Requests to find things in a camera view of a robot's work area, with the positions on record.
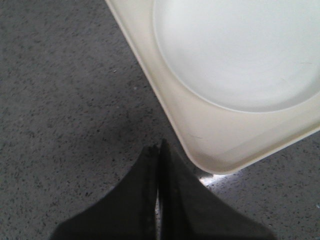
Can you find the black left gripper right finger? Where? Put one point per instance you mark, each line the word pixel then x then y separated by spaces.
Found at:
pixel 190 211

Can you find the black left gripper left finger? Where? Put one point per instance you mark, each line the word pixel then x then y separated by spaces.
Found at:
pixel 127 212

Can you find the white round plate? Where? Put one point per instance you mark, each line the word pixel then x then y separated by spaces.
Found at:
pixel 255 56

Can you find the cream rectangular tray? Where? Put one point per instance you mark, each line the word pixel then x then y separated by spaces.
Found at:
pixel 217 140

